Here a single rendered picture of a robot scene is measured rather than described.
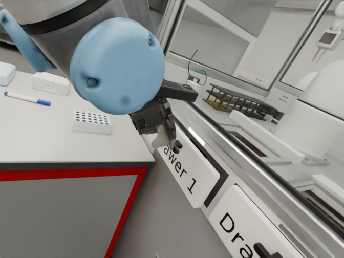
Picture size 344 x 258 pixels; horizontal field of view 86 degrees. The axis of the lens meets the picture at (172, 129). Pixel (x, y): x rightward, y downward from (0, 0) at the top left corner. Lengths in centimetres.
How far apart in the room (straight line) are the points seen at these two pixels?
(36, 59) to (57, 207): 54
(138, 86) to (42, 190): 55
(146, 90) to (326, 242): 34
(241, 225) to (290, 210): 10
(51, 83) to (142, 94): 79
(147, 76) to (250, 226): 35
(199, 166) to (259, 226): 17
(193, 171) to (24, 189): 46
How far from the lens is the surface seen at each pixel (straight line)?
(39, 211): 74
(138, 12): 32
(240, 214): 43
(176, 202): 61
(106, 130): 71
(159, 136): 43
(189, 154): 49
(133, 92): 16
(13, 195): 68
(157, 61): 16
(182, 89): 40
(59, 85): 93
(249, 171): 42
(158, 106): 37
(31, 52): 28
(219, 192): 48
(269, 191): 41
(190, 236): 59
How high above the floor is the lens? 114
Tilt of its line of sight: 23 degrees down
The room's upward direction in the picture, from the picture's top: 24 degrees clockwise
